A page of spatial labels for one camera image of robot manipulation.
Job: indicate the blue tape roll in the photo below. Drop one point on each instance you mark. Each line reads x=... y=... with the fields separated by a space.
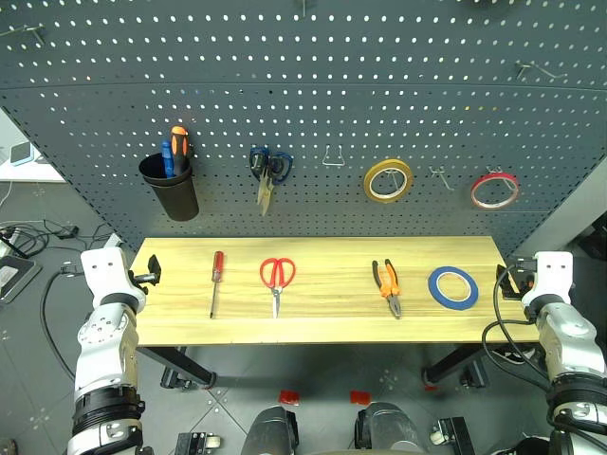
x=436 y=289

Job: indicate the yellow tape roll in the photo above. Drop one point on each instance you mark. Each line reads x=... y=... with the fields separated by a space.
x=374 y=176

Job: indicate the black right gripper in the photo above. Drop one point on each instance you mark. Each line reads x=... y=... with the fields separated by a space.
x=523 y=279

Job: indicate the black floor tray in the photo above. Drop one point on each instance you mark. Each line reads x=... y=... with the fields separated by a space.
x=14 y=279

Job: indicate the white power strip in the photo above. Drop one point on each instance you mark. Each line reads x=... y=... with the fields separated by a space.
x=8 y=233

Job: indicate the blue cased phone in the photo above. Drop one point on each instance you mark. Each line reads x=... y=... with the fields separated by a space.
x=22 y=153

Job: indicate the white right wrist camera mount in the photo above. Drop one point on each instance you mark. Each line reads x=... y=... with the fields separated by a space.
x=550 y=275

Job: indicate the black white shoe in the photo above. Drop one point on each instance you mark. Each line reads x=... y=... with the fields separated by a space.
x=516 y=355

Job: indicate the orange black pliers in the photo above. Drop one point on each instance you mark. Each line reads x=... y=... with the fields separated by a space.
x=390 y=286

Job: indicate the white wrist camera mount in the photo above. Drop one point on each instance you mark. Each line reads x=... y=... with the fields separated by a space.
x=106 y=275
x=550 y=275

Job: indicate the black plastic cup holder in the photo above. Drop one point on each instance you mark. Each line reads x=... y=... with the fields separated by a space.
x=174 y=199

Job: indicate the dark rounded shape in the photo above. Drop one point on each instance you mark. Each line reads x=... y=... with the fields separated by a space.
x=271 y=431
x=389 y=429

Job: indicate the silver peg hook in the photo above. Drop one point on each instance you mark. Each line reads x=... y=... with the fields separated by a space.
x=24 y=31
x=538 y=69
x=391 y=177
x=303 y=5
x=441 y=177
x=498 y=171

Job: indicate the red tape roll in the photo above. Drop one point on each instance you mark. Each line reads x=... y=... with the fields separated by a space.
x=479 y=192

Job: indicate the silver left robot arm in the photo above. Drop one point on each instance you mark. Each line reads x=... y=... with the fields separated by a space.
x=106 y=346

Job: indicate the white side table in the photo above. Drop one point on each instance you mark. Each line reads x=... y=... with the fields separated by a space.
x=23 y=173

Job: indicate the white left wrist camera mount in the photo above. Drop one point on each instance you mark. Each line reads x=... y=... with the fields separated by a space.
x=106 y=275

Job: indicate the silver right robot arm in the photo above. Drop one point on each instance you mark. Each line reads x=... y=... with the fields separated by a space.
x=571 y=346

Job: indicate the black table leg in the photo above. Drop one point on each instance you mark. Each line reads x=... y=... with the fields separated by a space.
x=455 y=367
x=182 y=364

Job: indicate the red floor marker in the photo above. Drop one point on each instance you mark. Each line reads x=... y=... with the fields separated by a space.
x=289 y=397
x=360 y=397

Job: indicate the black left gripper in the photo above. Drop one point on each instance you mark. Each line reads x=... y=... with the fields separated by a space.
x=138 y=278

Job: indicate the grey pegboard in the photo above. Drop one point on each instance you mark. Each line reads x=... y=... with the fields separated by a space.
x=303 y=95

